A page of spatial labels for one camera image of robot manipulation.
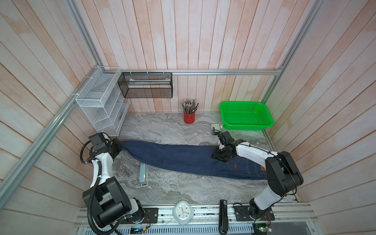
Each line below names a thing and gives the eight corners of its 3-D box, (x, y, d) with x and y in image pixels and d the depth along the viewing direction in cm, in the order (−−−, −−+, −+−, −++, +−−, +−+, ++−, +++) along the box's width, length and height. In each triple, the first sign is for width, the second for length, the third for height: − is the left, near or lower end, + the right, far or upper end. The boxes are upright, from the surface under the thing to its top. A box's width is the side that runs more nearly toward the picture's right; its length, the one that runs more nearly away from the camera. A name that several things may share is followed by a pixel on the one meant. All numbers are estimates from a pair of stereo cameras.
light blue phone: (141, 187, 84) (138, 184, 80) (141, 166, 93) (139, 162, 88) (147, 186, 85) (145, 183, 80) (147, 165, 93) (145, 161, 89)
